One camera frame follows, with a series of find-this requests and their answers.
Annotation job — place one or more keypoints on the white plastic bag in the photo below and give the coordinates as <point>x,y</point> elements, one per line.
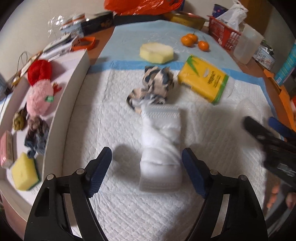
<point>233,16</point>

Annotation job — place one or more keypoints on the person's right hand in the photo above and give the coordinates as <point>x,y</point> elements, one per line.
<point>275,191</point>

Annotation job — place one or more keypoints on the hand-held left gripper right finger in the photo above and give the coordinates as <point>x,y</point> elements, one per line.
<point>194,173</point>

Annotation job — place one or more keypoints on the tangerine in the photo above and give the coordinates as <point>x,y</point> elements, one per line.
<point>204,45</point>
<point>193,36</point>
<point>186,40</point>

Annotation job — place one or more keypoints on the yellow tissue pack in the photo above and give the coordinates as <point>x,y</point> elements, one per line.
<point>203,78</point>

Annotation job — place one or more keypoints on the white cardboard box tray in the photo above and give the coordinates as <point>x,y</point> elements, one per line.
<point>67,76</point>

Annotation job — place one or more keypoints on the white quilted pad blue border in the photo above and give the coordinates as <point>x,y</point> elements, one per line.
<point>115,129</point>

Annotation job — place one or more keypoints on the thick pale yellow sponge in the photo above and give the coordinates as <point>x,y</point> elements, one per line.
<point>156,53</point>

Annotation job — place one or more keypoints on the red plastic basket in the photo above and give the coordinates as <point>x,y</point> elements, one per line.
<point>222,32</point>

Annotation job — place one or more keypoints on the red plastic bag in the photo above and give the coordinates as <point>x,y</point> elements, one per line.
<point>138,5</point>

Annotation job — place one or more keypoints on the orange plastic object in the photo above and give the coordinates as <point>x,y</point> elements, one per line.
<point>90,41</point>

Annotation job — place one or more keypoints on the clear plastic jug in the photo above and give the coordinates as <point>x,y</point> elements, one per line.
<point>248,44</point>

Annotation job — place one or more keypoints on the clear plastic wrap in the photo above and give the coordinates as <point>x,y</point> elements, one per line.
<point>54,22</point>

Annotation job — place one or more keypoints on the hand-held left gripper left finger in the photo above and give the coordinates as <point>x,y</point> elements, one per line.
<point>99,172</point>

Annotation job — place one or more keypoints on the dark printed round tin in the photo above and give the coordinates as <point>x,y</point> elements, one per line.
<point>97,24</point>

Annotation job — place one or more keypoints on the white foam sheet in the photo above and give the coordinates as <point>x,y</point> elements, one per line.
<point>231,87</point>

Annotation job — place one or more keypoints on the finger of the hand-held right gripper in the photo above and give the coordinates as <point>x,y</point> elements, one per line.
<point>254,129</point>
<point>278,126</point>

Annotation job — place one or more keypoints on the brown knotted cloth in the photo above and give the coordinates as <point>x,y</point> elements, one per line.
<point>19,120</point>

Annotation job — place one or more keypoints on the pink tissue pack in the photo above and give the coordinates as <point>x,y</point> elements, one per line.
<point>7,148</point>

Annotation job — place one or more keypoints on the light blue pad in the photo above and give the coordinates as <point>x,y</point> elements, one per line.
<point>129,37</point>

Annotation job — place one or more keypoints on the white towel roll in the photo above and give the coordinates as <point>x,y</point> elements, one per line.
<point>160,150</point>

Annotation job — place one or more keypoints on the brown and blue knitted cloth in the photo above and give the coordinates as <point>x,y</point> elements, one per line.
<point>35,133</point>

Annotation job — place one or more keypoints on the teal box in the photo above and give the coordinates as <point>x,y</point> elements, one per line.
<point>285,67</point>

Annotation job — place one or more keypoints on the leopard print cloth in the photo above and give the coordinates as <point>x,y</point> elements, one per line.
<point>157,81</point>

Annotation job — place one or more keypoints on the red plush ball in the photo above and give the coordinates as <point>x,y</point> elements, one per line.
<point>39,70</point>

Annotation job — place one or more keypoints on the pink plush toy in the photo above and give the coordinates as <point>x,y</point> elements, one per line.
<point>38,97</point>

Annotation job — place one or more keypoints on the yellow scouring sponge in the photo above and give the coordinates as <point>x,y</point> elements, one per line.
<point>23,172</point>

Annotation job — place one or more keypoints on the white pill bottle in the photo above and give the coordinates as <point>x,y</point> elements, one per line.
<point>67,22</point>
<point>77,18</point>

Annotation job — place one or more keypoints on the printed cookie tin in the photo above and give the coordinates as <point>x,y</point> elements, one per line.
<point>266,58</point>

